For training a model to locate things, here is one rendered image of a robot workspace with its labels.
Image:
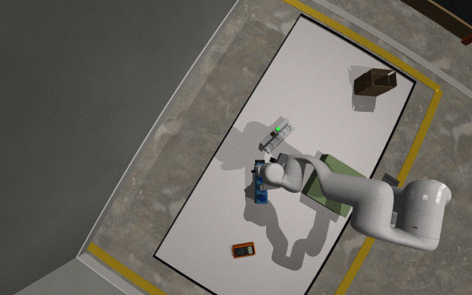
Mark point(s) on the orange digital multimeter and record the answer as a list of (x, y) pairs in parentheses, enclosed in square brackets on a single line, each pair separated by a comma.
[(244, 249)]

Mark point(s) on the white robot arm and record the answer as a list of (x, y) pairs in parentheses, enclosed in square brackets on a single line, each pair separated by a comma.
[(416, 223)]

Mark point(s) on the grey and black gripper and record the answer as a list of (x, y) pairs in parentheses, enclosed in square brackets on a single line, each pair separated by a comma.
[(257, 170)]

